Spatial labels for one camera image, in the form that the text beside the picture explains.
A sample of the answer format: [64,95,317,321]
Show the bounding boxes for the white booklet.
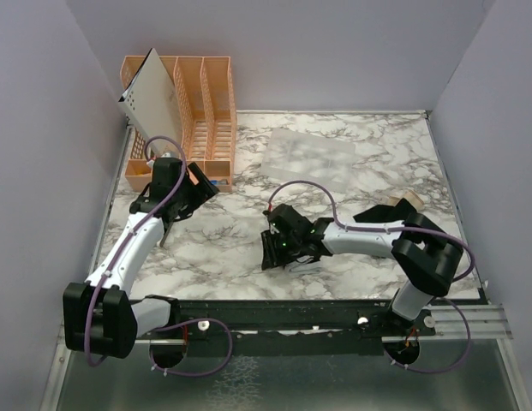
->
[118,48,182,157]

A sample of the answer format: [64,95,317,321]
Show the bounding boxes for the clear plastic box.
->
[260,128,356,193]

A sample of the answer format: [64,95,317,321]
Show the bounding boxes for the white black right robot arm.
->
[260,204,463,335]

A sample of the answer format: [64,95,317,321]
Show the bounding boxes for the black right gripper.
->
[260,229,301,271]

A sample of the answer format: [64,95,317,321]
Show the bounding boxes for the black folded garment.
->
[353,199,417,223]

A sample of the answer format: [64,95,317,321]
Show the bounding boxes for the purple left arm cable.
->
[83,135,235,379]

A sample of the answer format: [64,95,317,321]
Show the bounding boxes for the grey green stapler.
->
[158,223,172,248]

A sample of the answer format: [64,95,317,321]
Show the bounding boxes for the aluminium frame rail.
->
[428,305,513,340]

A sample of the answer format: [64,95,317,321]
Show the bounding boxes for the black white boxer briefs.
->
[284,258,321,274]

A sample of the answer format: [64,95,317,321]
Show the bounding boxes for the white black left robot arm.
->
[63,158,218,359]

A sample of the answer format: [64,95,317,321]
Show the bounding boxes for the orange plastic desk organizer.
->
[121,55,238,193]

